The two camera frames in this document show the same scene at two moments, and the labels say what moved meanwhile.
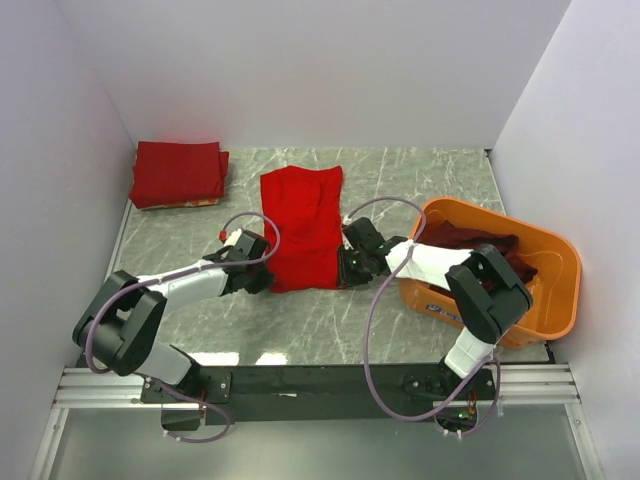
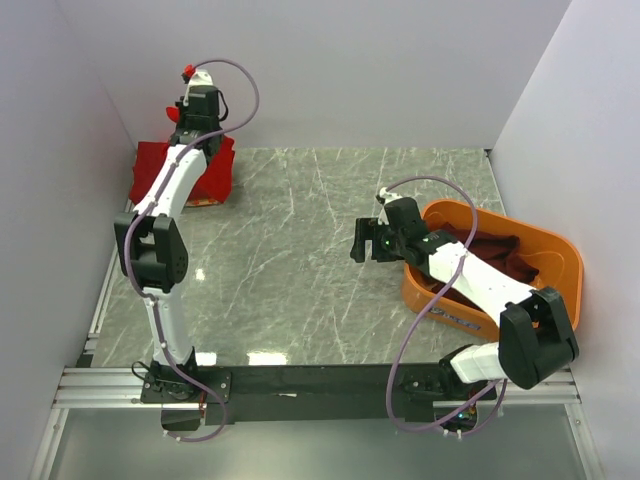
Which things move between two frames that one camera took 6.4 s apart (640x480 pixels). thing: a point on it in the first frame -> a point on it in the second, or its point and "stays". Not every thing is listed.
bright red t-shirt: [307, 205] -> [215, 180]
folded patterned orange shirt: [208, 202] stays
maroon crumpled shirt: [440, 234] stays
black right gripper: [345, 278] -> [369, 228]
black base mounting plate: [316, 394] stays
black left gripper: [263, 283] -> [182, 113]
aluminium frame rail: [82, 388] stays
